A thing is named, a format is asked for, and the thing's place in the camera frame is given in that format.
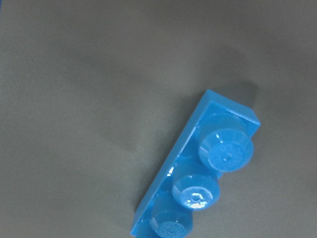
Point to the long blue four-stud block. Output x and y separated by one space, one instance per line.
217 139

